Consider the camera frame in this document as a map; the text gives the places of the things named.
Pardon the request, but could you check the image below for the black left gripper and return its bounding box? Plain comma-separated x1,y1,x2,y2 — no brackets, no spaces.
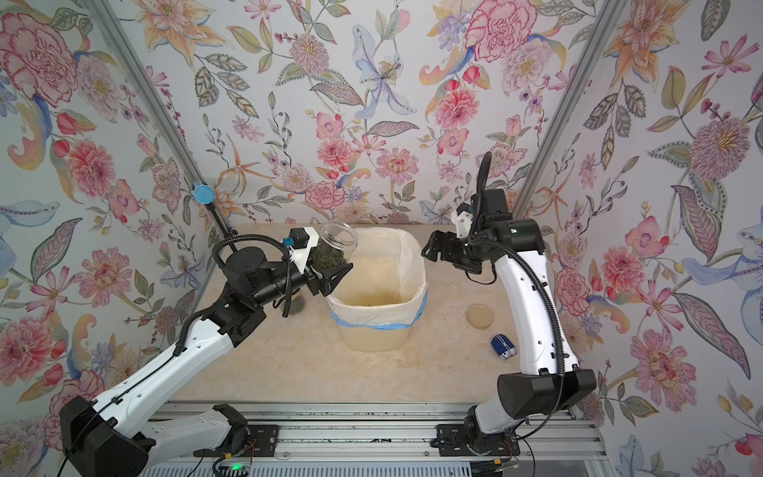
250,240,352,308

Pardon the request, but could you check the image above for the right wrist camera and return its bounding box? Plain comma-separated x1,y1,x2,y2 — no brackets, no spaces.
451,203,474,239

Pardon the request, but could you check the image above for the clear glass tea jar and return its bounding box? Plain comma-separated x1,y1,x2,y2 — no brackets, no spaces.
308,221,360,271

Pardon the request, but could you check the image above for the aluminium corner post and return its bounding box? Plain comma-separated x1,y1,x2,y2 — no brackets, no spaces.
82,0,225,240
513,0,627,218

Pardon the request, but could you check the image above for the beige lid tea jar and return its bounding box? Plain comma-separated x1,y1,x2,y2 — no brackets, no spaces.
289,291,306,315

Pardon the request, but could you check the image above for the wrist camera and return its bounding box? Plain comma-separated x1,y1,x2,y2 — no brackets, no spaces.
283,227,320,273
451,203,474,239

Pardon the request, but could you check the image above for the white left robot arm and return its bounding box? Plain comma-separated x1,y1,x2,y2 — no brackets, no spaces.
60,228,353,476

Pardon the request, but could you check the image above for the aluminium corner post left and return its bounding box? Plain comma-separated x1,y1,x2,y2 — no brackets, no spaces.
82,0,225,240

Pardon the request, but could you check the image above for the beige jar lid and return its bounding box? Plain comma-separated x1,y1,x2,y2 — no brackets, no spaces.
466,304,495,330

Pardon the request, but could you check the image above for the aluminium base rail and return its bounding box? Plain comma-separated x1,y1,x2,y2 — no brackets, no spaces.
94,384,615,477

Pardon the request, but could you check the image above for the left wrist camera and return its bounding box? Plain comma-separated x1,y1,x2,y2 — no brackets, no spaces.
283,227,320,273

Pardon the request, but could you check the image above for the aluminium corner post right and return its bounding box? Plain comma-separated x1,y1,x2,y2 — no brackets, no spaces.
513,0,627,218

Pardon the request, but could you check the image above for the black round-base stand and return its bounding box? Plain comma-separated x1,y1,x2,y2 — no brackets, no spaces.
192,181,238,238

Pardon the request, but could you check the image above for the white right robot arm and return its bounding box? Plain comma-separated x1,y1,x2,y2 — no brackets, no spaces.
421,152,596,456

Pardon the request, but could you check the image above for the cream trash bin with liner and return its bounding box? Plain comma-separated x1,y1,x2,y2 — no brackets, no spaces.
327,227,428,353

